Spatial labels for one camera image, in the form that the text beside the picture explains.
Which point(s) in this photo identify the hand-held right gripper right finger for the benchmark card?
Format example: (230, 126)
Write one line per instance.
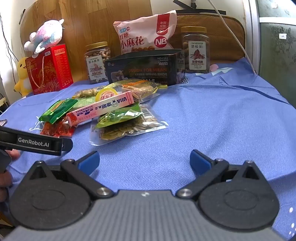
(198, 160)

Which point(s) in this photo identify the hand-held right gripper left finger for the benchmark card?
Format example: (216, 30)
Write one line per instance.
(89, 160)

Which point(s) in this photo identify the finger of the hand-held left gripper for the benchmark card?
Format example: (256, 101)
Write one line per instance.
(67, 144)

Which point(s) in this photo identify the red snack packet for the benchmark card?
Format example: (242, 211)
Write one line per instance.
(57, 129)

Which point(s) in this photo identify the clear seed packet green label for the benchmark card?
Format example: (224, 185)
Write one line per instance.
(124, 129)

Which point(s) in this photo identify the long pink candy box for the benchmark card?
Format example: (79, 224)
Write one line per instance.
(99, 109)

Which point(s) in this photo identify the clear peanut packet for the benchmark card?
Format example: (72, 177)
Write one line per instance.
(85, 93)

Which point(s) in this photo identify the yellow round jelly cup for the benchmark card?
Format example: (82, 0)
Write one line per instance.
(105, 93)

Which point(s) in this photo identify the yellow-edged crisp bar packet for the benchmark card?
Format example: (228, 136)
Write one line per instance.
(138, 88)

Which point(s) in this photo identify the dark cardboard box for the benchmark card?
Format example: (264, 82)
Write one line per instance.
(143, 67)

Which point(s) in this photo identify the person's left hand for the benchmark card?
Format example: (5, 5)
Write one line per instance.
(5, 180)

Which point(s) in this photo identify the blue bed sheet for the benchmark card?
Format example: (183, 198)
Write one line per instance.
(208, 115)

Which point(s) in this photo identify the yellow duck plush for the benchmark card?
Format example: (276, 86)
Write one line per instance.
(22, 76)

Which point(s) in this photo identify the red gift box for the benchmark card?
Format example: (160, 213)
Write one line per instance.
(48, 69)

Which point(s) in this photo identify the cashew jar gold lid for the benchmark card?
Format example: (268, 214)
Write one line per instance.
(97, 62)

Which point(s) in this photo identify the pastel plush toy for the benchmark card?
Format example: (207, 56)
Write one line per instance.
(46, 34)

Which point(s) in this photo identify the pecan jar gold lid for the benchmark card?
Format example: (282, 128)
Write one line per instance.
(196, 51)

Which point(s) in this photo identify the wood-pattern board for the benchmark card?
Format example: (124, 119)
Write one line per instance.
(92, 23)

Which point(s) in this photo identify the brown quilted cushion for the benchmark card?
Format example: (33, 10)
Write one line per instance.
(222, 34)

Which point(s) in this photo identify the pink snack bag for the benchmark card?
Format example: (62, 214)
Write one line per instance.
(143, 34)

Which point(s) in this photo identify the long black tape strip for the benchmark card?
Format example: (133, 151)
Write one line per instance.
(201, 12)

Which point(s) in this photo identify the black power plug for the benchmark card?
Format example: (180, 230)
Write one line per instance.
(193, 2)

